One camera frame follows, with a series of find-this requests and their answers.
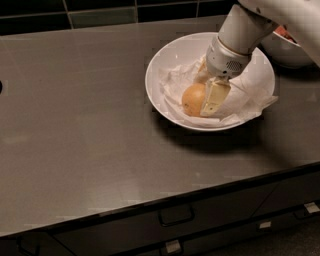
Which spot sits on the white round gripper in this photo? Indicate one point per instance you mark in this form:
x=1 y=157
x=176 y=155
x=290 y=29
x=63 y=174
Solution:
x=222 y=62

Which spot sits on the orange fruit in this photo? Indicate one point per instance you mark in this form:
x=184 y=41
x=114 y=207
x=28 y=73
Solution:
x=193 y=98

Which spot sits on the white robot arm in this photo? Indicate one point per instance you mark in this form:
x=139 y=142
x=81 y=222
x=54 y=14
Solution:
x=247 y=24

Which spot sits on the white bowl with strawberries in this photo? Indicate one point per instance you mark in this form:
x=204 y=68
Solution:
x=284 y=52

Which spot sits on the white paper napkin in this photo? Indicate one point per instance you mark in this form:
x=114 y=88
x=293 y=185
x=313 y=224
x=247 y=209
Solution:
x=250 y=94

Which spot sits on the red strawberries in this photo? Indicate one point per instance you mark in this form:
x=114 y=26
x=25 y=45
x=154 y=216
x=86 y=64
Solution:
x=284 y=33

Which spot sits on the dark cabinet drawer front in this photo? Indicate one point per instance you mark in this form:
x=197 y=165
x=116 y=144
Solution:
x=189 y=228

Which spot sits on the black drawer handle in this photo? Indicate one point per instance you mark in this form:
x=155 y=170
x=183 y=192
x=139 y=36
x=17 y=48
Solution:
x=176 y=215

